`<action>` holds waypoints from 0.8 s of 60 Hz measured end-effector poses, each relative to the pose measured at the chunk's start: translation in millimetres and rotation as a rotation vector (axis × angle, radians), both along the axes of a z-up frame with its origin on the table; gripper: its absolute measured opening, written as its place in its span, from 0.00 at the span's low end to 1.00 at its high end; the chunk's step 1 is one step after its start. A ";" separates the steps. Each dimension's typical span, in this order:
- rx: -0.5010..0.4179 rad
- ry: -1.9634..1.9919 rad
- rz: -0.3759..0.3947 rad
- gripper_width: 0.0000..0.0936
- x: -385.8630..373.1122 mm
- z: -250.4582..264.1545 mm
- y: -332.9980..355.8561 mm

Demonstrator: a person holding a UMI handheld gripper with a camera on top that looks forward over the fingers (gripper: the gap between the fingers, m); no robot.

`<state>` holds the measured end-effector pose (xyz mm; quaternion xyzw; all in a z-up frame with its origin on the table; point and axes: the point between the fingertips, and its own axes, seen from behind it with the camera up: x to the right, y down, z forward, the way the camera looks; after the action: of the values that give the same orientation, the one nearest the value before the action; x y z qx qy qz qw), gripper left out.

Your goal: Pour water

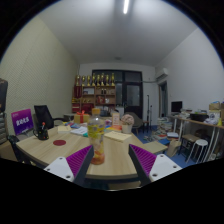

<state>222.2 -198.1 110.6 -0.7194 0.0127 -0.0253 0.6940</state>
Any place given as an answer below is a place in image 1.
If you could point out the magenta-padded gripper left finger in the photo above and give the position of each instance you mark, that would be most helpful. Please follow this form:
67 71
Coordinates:
78 161

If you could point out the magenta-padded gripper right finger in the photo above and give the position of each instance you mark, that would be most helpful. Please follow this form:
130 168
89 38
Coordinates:
145 161

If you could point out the clear yellow-labelled drink bottle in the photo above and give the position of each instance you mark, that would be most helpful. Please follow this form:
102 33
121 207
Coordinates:
96 135

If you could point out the flat round red coaster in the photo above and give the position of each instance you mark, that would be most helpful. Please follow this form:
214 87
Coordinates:
59 142

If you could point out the blue book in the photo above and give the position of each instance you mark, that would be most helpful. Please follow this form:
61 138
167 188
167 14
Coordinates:
74 126

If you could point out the stack of books on floor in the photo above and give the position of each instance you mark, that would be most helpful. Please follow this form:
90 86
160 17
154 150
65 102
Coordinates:
163 128

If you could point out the pink flowers in white pot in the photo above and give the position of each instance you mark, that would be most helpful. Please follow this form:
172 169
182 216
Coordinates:
127 124

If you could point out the grey padded armchair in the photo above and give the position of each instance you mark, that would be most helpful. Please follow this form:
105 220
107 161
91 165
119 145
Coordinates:
137 120

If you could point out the yellow gift box red ribbon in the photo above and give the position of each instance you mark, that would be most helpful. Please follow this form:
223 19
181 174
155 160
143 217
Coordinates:
81 118

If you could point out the black dotted mug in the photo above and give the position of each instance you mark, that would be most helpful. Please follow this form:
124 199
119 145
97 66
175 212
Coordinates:
42 134

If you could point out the orange book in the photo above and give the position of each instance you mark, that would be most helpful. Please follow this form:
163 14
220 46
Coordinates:
115 127

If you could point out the brown wooden stool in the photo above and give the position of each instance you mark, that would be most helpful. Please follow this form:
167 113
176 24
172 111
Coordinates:
189 137

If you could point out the red-ball stirrer stick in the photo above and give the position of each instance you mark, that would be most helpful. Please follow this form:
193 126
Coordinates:
43 125

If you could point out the black tripod stand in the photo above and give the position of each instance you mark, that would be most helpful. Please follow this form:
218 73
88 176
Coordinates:
148 110

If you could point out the orange standing carton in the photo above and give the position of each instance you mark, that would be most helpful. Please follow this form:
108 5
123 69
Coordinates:
115 119

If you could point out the black office chair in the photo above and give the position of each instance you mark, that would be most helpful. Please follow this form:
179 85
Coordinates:
43 116

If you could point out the white round stool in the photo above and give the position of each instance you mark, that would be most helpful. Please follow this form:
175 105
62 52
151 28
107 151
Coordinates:
200 143

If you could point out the black computer monitor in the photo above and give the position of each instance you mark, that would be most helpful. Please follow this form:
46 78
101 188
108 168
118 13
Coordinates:
176 106

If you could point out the red-brown shelf unit with trophies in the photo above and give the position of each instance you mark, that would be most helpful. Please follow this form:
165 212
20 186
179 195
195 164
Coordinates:
88 98

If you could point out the black framed glass door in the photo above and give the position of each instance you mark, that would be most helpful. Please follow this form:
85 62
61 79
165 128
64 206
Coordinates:
133 95

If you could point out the cluttered long side desk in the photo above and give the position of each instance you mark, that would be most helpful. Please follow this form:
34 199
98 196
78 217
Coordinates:
200 121

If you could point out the purple sign board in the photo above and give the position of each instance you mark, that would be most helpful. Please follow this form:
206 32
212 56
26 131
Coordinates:
22 121

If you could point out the white wall air conditioner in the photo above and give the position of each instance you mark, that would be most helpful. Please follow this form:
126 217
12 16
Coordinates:
162 74

